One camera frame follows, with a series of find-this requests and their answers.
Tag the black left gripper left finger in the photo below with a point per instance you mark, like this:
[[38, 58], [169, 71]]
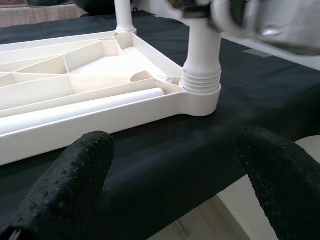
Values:
[[65, 185]]

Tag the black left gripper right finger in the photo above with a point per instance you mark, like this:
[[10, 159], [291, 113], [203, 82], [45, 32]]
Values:
[[282, 180]]

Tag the white plastic table leg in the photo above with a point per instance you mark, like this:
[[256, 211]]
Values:
[[75, 107], [203, 50], [123, 15]]

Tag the white plastic table top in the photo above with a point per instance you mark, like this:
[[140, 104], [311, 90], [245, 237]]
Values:
[[100, 117]]

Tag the grey tape piece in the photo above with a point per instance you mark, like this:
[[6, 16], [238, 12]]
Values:
[[258, 53]]

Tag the black round basin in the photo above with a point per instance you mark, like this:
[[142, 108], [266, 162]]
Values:
[[97, 6]]

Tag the beige woven cloth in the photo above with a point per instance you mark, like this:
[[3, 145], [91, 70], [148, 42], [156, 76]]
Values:
[[37, 13]]

